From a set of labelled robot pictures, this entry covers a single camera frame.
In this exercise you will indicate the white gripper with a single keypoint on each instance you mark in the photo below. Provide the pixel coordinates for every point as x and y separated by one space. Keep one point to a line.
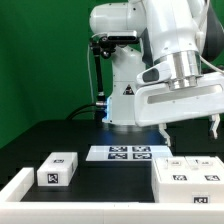
157 104

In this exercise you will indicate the white L-shaped workspace fence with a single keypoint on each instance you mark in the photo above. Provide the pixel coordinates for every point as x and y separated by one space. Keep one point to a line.
14 211

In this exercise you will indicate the grey depth camera bar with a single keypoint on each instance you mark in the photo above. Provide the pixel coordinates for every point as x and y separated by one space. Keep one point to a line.
122 37

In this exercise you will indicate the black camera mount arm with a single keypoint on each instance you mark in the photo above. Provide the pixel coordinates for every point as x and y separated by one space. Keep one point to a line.
100 113

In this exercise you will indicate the white fiducial marker plate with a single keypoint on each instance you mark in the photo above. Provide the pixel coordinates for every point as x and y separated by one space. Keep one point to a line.
127 152

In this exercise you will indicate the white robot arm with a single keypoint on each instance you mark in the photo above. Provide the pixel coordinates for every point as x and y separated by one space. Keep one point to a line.
157 48

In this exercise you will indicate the white cabinet top block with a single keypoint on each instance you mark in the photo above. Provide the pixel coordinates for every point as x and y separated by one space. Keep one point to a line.
58 169

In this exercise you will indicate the white cabinet door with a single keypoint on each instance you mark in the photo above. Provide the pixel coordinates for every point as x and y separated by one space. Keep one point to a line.
205 169
171 169

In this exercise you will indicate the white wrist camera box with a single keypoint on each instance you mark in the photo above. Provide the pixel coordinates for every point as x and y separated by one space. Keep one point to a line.
156 74

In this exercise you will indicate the white cabinet body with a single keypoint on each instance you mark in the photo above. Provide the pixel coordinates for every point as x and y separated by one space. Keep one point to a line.
185 192

